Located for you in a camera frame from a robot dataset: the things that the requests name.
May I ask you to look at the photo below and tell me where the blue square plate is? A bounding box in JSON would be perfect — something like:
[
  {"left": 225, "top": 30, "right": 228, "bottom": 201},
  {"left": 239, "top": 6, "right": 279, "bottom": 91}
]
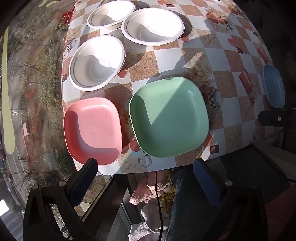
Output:
[{"left": 261, "top": 65, "right": 286, "bottom": 109}]

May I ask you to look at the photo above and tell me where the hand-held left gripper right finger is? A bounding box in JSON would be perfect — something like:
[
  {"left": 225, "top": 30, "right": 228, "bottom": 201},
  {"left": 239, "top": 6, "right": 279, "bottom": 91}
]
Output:
[{"left": 193, "top": 158, "right": 270, "bottom": 241}]

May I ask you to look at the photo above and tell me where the checkered printed tablecloth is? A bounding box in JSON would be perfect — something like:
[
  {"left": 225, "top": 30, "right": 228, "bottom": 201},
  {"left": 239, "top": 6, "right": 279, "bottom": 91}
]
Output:
[{"left": 61, "top": 0, "right": 287, "bottom": 176}]

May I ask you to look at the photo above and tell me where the white paper bowl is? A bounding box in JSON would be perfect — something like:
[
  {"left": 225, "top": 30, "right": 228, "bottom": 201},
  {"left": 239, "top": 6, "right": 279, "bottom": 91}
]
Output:
[
  {"left": 121, "top": 9, "right": 185, "bottom": 46},
  {"left": 87, "top": 0, "right": 136, "bottom": 29},
  {"left": 69, "top": 35, "right": 126, "bottom": 91}
]

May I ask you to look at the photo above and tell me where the person's jeans leg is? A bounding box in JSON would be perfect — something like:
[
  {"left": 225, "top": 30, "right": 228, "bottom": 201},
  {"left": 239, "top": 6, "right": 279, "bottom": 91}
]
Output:
[{"left": 166, "top": 166, "right": 221, "bottom": 241}]

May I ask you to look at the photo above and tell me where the light grey cloth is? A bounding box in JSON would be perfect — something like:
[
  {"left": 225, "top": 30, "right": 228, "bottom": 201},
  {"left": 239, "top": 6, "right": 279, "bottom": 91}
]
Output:
[{"left": 128, "top": 201, "right": 170, "bottom": 241}]

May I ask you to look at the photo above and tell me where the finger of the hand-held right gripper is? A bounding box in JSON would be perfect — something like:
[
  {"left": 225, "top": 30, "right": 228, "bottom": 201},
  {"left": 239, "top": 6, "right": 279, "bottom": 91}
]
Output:
[{"left": 258, "top": 110, "right": 296, "bottom": 128}]

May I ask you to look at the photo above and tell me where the red garment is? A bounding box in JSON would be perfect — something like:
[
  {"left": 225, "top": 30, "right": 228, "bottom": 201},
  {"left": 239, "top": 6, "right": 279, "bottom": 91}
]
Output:
[{"left": 264, "top": 191, "right": 296, "bottom": 241}]

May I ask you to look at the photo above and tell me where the green square plate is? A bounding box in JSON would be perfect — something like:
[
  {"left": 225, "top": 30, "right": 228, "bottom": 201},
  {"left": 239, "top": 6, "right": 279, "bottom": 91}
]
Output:
[{"left": 129, "top": 77, "right": 210, "bottom": 158}]

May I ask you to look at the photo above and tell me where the black cable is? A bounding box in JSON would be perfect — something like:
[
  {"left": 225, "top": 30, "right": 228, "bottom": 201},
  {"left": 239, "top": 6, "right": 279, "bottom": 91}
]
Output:
[{"left": 154, "top": 171, "right": 164, "bottom": 241}]

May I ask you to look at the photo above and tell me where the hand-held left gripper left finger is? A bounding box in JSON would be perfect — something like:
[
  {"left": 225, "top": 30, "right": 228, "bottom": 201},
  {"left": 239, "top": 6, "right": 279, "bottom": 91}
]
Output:
[{"left": 23, "top": 158, "right": 99, "bottom": 241}]

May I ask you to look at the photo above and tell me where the pink square plate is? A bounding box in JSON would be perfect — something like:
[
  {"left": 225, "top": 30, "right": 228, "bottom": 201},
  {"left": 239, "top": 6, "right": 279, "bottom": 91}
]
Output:
[{"left": 63, "top": 97, "right": 123, "bottom": 166}]

